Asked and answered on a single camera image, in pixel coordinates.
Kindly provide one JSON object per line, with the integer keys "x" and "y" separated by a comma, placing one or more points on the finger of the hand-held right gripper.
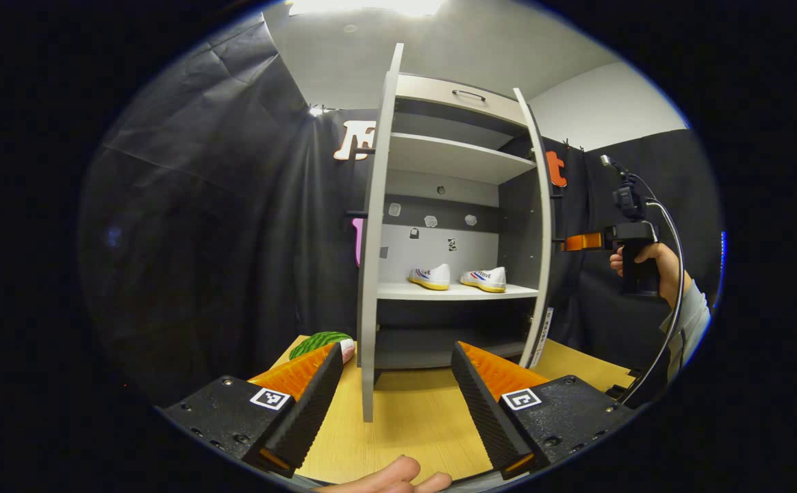
{"x": 583, "y": 241}

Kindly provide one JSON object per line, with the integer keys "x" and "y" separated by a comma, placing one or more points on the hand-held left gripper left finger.
{"x": 313, "y": 411}

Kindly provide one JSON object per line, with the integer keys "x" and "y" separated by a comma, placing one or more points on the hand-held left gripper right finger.
{"x": 484, "y": 411}

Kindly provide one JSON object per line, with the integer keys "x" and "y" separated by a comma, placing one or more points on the white shoe cabinet door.
{"x": 542, "y": 239}
{"x": 374, "y": 274}

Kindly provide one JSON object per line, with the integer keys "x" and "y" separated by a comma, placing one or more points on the white striped shoe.
{"x": 487, "y": 279}
{"x": 433, "y": 276}

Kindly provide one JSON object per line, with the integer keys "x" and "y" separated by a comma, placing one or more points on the white shoe cabinet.
{"x": 453, "y": 157}

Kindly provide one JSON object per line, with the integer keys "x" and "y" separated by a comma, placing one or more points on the white cabinet drawer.
{"x": 439, "y": 96}

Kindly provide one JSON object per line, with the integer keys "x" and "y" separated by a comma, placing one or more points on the green watermelon slice toy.
{"x": 316, "y": 342}

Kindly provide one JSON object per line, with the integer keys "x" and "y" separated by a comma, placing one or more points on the black backdrop cloth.
{"x": 200, "y": 239}

